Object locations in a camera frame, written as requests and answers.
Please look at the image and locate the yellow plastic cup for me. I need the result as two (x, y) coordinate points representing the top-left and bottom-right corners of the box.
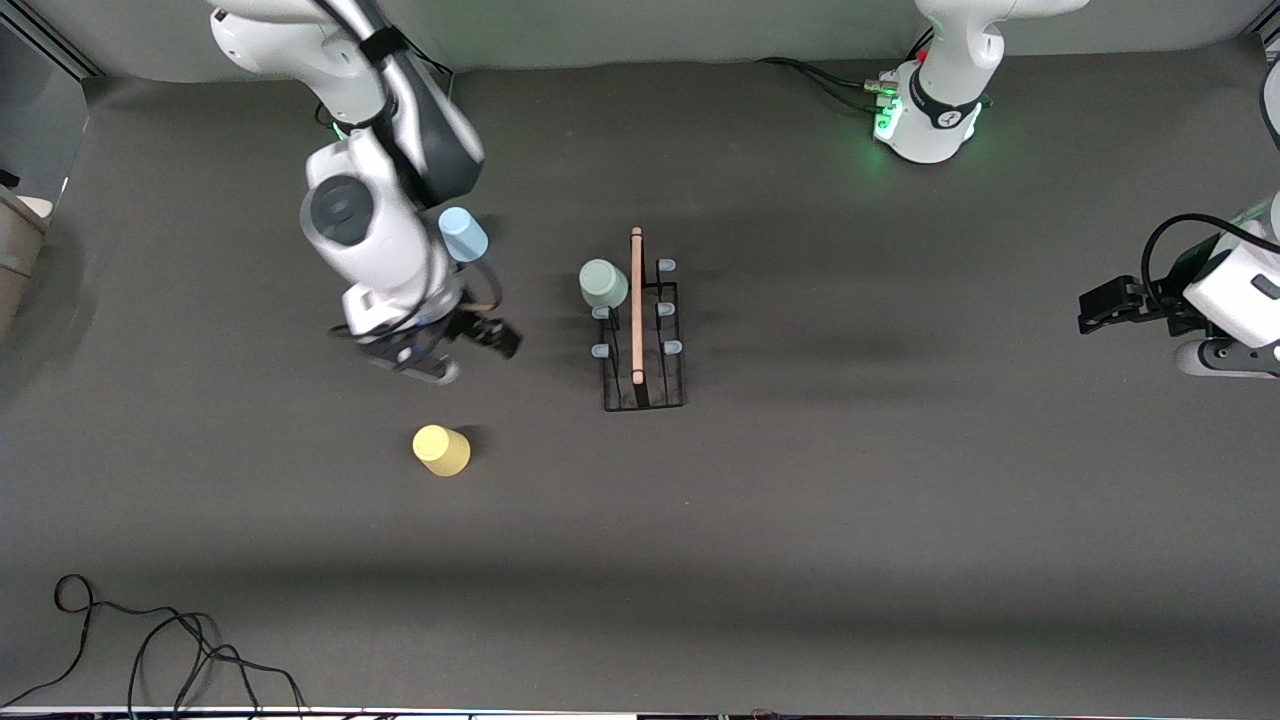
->
(412, 424), (472, 478)

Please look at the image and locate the pale green plastic cup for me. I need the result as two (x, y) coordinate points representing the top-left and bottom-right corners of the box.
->
(579, 258), (630, 311)

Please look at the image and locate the black wire cup holder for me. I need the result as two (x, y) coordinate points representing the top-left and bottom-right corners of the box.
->
(590, 226), (687, 413)

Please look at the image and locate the light blue plastic cup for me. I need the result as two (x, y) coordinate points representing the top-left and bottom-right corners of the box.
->
(440, 206), (490, 264)

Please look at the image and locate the dark grey table mat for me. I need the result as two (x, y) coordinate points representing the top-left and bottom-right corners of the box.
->
(0, 35), (1280, 713)

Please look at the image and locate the beige box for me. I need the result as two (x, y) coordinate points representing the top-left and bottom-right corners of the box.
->
(0, 170), (53, 341)

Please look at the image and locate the black base power cable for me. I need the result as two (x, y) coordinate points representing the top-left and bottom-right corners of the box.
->
(755, 28), (936, 111)
(410, 45), (456, 101)

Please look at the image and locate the thin black tangled cable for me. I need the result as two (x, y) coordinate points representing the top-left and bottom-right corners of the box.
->
(0, 573), (306, 720)

